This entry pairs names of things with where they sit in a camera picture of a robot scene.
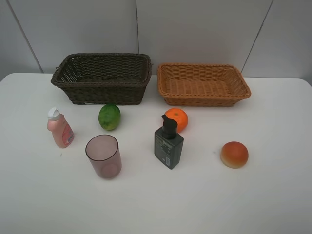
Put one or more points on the orange tangerine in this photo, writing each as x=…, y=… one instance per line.
x=179, y=116

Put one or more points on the dark green pump bottle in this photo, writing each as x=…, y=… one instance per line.
x=168, y=143

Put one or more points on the red yellow half peach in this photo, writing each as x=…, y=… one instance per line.
x=234, y=154

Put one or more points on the orange wicker basket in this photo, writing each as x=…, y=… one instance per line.
x=202, y=85

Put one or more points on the green lime fruit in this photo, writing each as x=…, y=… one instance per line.
x=109, y=117

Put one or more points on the translucent pink plastic cup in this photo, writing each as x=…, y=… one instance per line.
x=103, y=153

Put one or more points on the dark brown wicker basket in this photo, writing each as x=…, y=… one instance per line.
x=104, y=78

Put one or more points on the pink bottle white cap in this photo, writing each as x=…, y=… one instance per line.
x=62, y=133

